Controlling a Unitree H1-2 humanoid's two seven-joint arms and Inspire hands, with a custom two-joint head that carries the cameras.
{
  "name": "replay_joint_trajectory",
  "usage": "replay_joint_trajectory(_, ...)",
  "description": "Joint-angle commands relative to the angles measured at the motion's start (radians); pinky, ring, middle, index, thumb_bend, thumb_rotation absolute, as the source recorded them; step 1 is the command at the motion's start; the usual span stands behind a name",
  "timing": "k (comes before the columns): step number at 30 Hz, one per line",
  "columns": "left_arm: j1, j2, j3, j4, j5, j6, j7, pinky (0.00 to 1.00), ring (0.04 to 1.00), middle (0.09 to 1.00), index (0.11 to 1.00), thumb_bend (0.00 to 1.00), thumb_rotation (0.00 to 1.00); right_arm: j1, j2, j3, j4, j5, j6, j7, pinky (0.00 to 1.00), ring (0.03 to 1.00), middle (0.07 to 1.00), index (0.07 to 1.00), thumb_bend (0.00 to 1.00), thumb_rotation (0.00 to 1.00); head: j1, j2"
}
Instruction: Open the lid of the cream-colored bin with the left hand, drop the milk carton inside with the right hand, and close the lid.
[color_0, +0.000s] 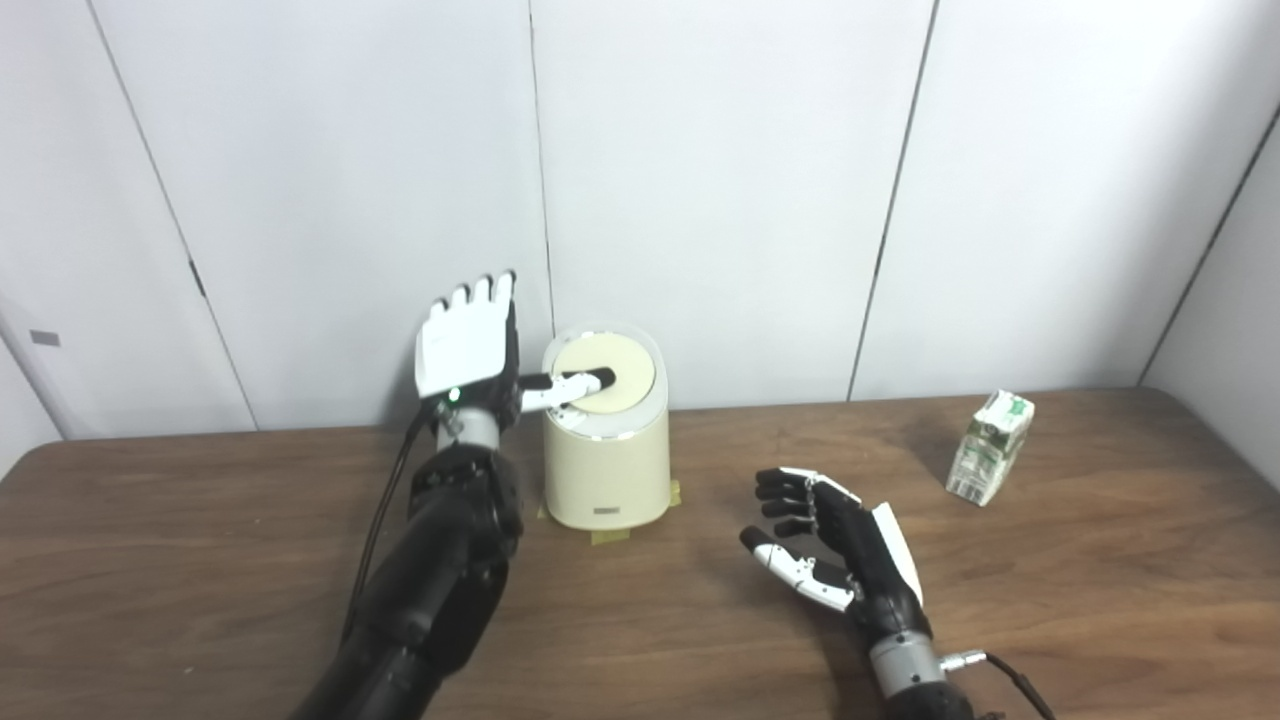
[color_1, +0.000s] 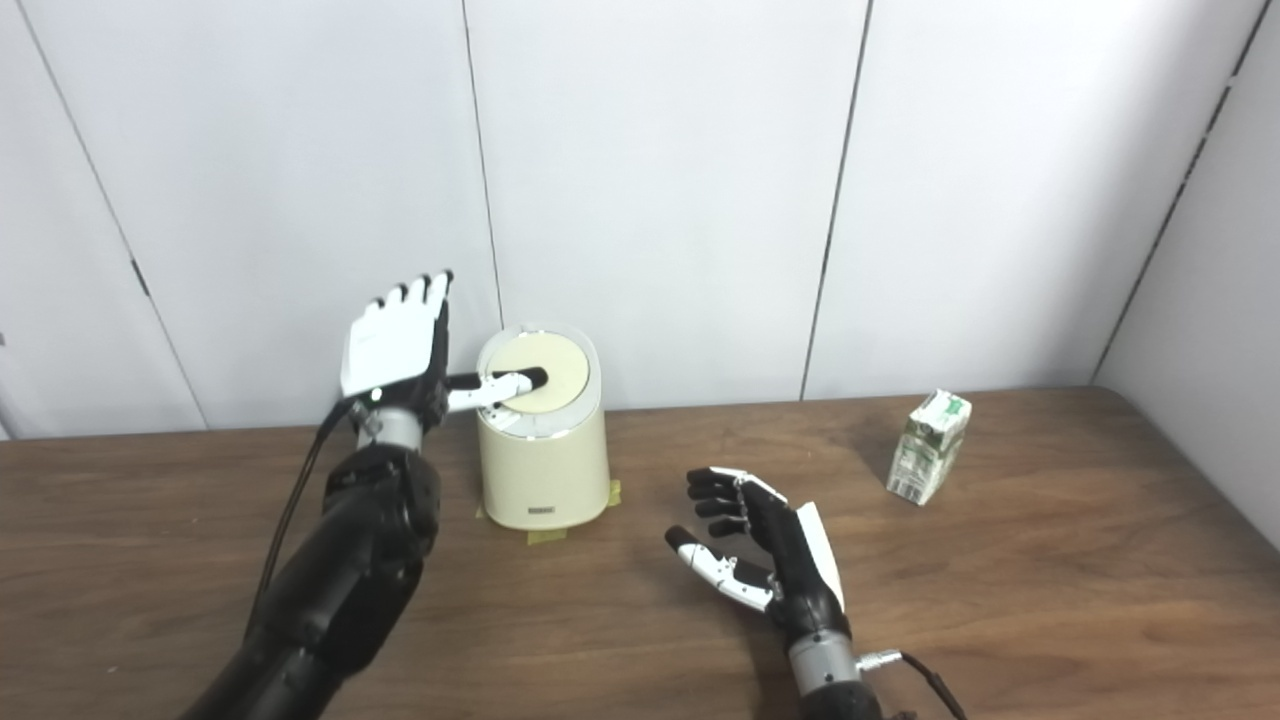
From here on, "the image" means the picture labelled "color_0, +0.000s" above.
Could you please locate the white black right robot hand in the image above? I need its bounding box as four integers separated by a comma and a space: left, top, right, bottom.
740, 467, 933, 643

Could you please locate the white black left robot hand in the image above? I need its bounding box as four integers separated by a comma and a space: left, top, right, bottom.
414, 270, 617, 416

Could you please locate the green white milk carton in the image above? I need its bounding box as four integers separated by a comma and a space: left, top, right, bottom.
945, 390, 1036, 507

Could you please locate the cream round bin lid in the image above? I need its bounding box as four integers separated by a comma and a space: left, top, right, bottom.
552, 334, 657, 415

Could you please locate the cream-colored bin body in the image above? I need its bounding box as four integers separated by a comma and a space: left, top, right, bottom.
540, 322, 671, 531

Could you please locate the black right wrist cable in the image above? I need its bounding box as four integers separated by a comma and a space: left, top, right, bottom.
940, 650, 1056, 720

